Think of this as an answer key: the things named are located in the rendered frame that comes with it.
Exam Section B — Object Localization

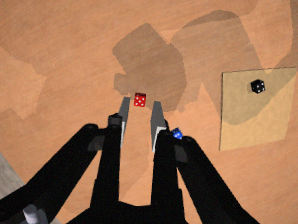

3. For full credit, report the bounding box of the blue die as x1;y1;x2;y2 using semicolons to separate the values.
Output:
171;127;183;139

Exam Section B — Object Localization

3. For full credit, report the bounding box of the beige square mat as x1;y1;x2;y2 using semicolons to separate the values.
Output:
219;67;297;151

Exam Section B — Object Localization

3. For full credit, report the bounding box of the red die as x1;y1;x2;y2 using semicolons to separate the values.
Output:
134;93;146;107

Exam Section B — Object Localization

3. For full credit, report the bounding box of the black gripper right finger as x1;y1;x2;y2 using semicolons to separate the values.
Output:
150;101;260;224

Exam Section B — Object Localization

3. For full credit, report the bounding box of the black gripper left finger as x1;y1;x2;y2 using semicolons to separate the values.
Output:
0;96;131;224

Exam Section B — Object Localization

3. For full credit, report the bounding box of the black die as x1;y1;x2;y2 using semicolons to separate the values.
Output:
250;79;265;94

